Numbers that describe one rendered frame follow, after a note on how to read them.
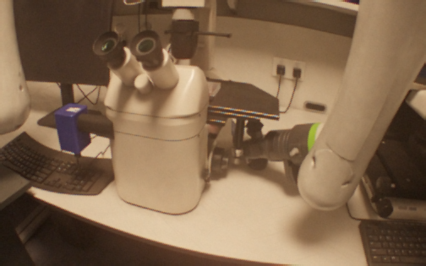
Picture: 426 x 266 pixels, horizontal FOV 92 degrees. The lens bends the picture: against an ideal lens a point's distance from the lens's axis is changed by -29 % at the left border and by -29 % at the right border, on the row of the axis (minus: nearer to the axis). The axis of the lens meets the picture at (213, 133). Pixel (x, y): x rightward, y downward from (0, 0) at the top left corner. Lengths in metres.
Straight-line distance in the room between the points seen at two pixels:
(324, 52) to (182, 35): 0.73
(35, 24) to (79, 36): 0.24
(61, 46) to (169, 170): 0.62
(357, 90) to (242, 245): 0.37
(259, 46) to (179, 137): 0.79
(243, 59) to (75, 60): 0.70
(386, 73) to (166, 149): 0.38
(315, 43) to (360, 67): 0.90
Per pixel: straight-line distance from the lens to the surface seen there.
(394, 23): 0.30
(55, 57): 1.00
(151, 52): 0.39
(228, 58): 1.23
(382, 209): 0.62
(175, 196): 0.57
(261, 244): 0.56
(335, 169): 0.39
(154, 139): 0.50
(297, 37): 1.20
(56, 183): 0.72
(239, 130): 0.72
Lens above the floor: 1.17
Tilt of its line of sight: 26 degrees down
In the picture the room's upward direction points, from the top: 4 degrees clockwise
